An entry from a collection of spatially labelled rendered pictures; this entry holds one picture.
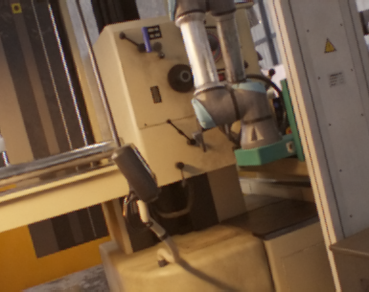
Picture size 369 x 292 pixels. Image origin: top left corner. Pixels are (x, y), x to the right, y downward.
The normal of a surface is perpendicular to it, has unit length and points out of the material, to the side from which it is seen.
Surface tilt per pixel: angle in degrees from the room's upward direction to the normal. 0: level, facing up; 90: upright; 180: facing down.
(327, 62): 90
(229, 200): 90
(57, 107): 90
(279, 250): 90
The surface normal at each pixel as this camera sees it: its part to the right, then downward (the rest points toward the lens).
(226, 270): 0.33, -0.02
